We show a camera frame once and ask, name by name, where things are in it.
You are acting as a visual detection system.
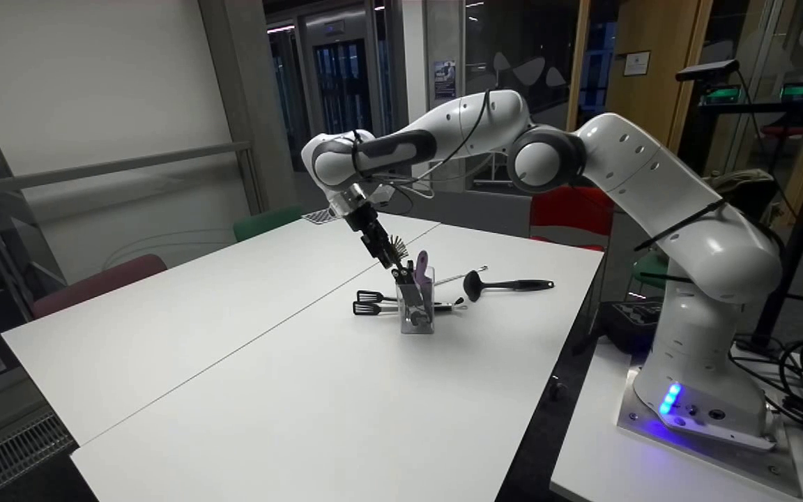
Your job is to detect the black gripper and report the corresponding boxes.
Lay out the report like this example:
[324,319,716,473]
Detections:
[346,204,415,282]

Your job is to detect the black can opener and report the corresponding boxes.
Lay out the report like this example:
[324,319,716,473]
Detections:
[399,270,421,306]

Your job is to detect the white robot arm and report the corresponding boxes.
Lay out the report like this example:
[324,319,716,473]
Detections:
[300,90,783,450]

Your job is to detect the clear plastic utensil holder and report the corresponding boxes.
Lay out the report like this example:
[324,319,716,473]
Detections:
[396,266,434,335]

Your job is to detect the metal tongs black tips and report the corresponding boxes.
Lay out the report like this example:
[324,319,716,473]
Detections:
[352,289,461,316]

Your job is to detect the black plastic ladle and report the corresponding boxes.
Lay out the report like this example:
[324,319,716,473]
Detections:
[463,270,554,302]

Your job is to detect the green chair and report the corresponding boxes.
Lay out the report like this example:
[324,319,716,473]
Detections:
[230,207,300,243]

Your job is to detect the dark red chair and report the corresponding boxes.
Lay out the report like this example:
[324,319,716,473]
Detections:
[31,253,164,319]

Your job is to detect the purple handled utensil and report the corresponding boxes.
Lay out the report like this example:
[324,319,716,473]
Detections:
[413,252,430,296]

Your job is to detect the black camera stand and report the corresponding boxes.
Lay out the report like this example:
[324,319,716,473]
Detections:
[675,56,803,353]

